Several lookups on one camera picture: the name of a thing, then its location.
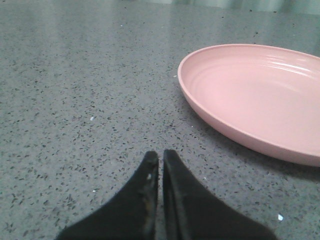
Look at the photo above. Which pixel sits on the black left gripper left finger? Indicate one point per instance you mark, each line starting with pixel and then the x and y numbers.
pixel 129 215

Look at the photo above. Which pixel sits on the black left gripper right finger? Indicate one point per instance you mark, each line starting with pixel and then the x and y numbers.
pixel 193 213

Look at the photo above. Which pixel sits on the pink plate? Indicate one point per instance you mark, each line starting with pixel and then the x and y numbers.
pixel 263 97

